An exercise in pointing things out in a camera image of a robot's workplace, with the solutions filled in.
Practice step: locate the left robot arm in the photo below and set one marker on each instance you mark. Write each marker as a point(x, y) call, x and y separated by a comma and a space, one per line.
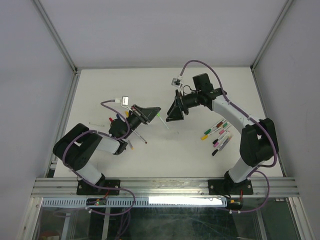
point(77, 146)

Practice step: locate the white slotted cable duct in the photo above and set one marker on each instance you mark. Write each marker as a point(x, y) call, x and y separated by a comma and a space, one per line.
point(139, 202)

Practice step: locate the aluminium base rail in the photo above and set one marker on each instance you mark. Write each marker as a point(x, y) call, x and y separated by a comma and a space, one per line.
point(279, 187)

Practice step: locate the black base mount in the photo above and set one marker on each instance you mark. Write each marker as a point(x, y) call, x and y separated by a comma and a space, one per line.
point(226, 187)
point(102, 187)

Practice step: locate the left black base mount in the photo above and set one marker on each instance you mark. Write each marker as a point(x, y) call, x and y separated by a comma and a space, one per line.
point(102, 187)

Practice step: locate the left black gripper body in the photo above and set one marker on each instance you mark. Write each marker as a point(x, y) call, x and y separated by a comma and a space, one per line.
point(135, 119)

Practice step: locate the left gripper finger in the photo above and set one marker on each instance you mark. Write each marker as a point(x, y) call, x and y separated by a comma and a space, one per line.
point(147, 111)
point(147, 119)

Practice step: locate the magenta cap marker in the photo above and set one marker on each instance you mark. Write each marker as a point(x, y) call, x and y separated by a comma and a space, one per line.
point(218, 141)

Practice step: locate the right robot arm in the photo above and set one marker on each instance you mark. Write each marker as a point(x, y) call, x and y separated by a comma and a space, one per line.
point(258, 141)

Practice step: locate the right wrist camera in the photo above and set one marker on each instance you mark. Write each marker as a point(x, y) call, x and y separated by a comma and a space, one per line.
point(177, 82)

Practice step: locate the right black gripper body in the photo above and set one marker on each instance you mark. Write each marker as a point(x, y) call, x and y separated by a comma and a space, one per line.
point(184, 109)

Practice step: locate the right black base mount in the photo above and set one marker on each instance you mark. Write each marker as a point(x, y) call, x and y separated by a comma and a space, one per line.
point(226, 187)

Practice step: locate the pink cap marker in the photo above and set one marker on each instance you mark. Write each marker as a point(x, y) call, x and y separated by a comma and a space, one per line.
point(224, 130)

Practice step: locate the black cap marker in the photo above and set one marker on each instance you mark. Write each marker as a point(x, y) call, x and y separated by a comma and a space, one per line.
point(222, 144)

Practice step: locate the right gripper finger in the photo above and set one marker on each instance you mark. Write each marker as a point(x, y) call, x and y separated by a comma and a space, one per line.
point(174, 117)
point(177, 106)

